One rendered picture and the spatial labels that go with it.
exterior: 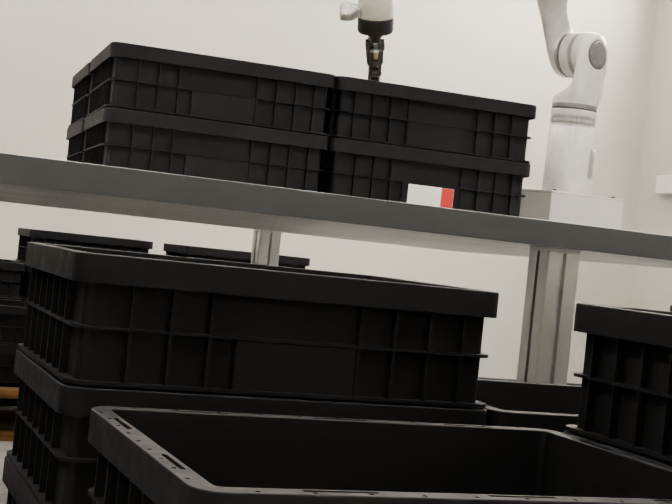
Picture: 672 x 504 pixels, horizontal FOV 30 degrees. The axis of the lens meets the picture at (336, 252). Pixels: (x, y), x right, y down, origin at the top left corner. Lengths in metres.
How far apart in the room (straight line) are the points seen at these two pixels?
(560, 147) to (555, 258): 0.59
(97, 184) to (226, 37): 3.94
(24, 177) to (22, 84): 3.71
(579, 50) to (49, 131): 3.20
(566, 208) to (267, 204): 0.90
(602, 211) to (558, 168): 0.12
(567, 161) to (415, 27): 3.43
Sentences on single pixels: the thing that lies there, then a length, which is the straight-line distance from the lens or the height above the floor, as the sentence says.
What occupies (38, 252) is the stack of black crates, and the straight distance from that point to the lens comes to 1.24.
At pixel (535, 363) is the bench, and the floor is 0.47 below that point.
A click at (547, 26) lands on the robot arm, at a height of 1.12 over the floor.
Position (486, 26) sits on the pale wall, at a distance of 6.13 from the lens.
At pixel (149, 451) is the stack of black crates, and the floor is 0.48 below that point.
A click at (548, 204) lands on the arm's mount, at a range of 2.51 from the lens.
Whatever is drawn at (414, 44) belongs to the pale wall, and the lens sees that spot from 5.94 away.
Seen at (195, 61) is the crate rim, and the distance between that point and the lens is 2.17.
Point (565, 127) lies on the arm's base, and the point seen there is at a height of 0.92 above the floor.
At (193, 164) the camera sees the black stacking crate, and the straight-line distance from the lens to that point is 2.16.
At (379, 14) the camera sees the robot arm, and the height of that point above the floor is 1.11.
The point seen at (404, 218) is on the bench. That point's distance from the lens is 1.84.
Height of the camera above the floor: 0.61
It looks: level
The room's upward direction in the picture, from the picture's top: 6 degrees clockwise
